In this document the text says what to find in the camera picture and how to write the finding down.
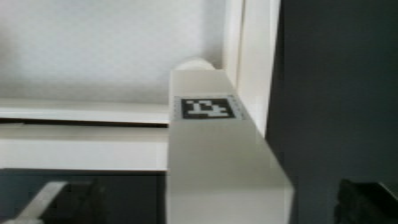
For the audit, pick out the white front fence bar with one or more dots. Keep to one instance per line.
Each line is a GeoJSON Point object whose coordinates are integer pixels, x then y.
{"type": "Point", "coordinates": [81, 148]}

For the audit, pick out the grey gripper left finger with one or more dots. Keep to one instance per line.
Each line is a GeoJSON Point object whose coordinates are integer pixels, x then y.
{"type": "Point", "coordinates": [65, 204]}

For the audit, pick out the white desk top tray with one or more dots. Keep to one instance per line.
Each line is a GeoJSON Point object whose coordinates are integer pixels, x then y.
{"type": "Point", "coordinates": [88, 50]}

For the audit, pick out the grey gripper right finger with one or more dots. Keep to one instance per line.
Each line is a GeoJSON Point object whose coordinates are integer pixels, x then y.
{"type": "Point", "coordinates": [366, 203]}

